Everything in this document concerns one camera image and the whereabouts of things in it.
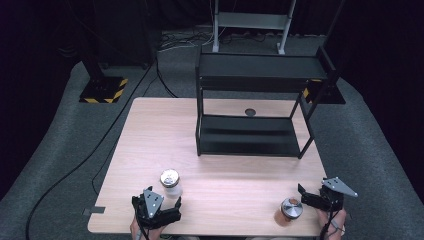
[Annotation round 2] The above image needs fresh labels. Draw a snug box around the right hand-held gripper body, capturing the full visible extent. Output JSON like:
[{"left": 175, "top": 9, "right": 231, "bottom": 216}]
[{"left": 319, "top": 176, "right": 358, "bottom": 213}]

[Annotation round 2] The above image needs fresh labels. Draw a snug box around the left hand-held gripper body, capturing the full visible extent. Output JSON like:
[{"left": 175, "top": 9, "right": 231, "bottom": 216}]
[{"left": 135, "top": 186, "right": 182, "bottom": 230}]

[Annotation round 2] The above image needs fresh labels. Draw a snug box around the glass jar of orange spice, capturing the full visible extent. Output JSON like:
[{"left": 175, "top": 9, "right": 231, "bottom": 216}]
[{"left": 273, "top": 197, "right": 304, "bottom": 228}]

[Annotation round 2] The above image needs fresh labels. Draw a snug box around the glass jar of white powder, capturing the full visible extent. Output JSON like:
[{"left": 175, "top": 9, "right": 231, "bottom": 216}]
[{"left": 159, "top": 168, "right": 184, "bottom": 200}]

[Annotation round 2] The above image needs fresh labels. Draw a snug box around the black two-tier metal rack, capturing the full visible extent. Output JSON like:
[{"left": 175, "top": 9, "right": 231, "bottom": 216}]
[{"left": 194, "top": 45, "right": 341, "bottom": 160}]

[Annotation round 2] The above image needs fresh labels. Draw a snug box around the person's right hand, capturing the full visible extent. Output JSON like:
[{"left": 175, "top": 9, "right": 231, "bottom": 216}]
[{"left": 317, "top": 208, "right": 348, "bottom": 240}]

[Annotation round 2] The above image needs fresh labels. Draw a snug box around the person's left hand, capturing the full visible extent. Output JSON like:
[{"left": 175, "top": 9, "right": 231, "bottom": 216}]
[{"left": 129, "top": 216, "right": 168, "bottom": 240}]

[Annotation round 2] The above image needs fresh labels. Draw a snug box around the grey tape strip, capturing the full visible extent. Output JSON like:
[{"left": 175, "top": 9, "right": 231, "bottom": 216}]
[{"left": 83, "top": 206, "right": 106, "bottom": 216}]

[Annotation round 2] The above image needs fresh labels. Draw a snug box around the black stand with striped base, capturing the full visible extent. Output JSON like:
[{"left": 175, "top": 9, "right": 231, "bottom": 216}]
[
  {"left": 66, "top": 0, "right": 129, "bottom": 104},
  {"left": 301, "top": 0, "right": 348, "bottom": 105}
]

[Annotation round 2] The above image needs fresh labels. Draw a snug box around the black cabinet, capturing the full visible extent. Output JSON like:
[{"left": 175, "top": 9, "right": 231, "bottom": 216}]
[{"left": 93, "top": 0, "right": 163, "bottom": 70}]

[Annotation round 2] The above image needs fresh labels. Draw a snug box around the grey metal stand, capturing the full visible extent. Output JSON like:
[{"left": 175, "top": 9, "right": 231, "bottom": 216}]
[{"left": 211, "top": 0, "right": 297, "bottom": 55}]

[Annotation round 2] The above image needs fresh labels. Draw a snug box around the left hand-held gripper cable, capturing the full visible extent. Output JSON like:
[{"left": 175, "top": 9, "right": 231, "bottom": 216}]
[{"left": 134, "top": 199, "right": 150, "bottom": 240}]

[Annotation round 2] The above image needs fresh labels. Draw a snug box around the hand-held gripper cable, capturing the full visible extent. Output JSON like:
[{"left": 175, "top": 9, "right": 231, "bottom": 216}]
[
  {"left": 134, "top": 199, "right": 150, "bottom": 240},
  {"left": 319, "top": 206, "right": 346, "bottom": 240}
]

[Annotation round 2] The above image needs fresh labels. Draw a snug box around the right hand-held gripper cable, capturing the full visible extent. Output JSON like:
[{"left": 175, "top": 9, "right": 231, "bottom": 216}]
[{"left": 319, "top": 206, "right": 346, "bottom": 240}]

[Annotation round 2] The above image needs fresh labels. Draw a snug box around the thin black floor cable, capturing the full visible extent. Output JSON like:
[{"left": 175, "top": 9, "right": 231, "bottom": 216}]
[{"left": 91, "top": 78, "right": 149, "bottom": 196}]

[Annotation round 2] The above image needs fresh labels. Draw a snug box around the thick black floor cable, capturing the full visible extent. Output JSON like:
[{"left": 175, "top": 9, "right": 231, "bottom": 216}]
[{"left": 24, "top": 58, "right": 159, "bottom": 240}]

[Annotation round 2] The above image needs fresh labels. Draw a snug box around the tangle of floor cables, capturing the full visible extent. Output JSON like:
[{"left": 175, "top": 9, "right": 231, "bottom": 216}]
[{"left": 158, "top": 29, "right": 215, "bottom": 53}]

